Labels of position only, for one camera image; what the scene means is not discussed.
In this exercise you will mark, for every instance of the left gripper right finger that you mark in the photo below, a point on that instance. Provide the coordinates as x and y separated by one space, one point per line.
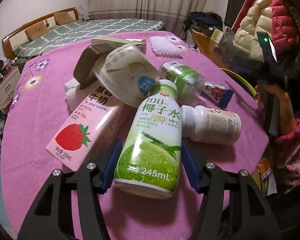
232 207

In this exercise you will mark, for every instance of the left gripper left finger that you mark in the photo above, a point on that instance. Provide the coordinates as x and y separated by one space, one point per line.
50 215

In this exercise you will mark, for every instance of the blue white snack wrapper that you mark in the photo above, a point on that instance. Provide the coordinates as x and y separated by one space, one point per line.
218 94

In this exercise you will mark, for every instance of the white pink drink bottle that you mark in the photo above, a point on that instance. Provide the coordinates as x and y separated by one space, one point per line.
210 125

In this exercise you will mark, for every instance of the clear green label bottle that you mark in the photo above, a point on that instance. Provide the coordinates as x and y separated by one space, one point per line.
189 83

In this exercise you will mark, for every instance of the pink strawberry milk carton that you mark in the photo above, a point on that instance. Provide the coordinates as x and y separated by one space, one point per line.
90 128

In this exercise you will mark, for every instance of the green coconut water bottle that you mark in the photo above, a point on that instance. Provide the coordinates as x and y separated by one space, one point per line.
149 164

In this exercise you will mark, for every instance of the white tissue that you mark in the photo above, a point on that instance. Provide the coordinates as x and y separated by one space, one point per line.
75 95

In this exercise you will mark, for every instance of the brown plastic tray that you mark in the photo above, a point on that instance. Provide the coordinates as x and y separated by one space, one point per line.
83 71

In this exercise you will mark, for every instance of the green white carton box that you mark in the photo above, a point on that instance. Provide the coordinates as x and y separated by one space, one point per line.
118 42

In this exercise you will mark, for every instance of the pink sleeve forearm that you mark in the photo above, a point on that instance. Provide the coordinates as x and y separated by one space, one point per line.
286 161

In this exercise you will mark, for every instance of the yellow rim trash bin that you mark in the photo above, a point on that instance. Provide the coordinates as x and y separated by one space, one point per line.
242 82

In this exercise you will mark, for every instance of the person right hand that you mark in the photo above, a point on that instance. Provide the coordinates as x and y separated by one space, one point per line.
276 109

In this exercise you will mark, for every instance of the red quilted jacket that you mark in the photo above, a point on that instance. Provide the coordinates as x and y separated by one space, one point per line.
284 32

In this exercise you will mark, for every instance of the cream puffer jacket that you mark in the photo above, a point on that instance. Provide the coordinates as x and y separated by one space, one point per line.
254 16

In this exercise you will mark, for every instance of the wooden desk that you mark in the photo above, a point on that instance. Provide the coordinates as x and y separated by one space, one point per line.
208 48

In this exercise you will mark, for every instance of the black television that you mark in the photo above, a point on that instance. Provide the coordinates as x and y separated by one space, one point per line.
232 11

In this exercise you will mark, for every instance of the dark clothes pile on desk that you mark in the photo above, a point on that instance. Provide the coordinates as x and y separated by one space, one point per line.
204 20

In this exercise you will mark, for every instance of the pink floral tablecloth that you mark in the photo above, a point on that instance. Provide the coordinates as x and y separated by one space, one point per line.
41 108

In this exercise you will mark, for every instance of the white nightstand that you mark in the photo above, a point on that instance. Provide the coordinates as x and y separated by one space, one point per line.
8 87

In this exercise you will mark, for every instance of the left brown pillow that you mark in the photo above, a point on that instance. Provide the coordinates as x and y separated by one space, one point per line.
36 31

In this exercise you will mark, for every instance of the brown pillow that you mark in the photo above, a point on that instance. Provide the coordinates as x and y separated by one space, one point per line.
36 31
62 18

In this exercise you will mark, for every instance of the bed with green quilt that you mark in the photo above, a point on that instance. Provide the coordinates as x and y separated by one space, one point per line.
17 45

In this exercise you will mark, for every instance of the right brown pillow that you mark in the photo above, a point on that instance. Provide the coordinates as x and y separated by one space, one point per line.
62 18

